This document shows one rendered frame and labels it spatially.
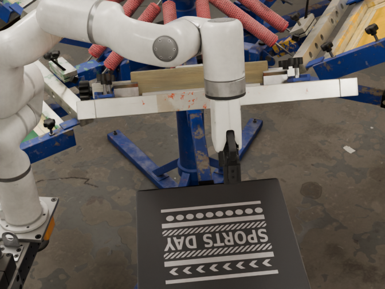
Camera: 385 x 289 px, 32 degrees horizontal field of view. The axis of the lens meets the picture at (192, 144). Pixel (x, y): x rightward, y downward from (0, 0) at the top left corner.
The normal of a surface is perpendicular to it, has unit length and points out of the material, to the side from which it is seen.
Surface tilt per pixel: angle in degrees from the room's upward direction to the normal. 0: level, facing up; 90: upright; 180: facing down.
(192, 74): 56
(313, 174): 0
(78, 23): 70
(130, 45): 77
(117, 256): 0
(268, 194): 0
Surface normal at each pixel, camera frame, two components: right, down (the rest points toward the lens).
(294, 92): 0.04, 0.08
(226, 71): 0.10, 0.33
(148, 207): -0.05, -0.80
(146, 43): -0.36, 0.31
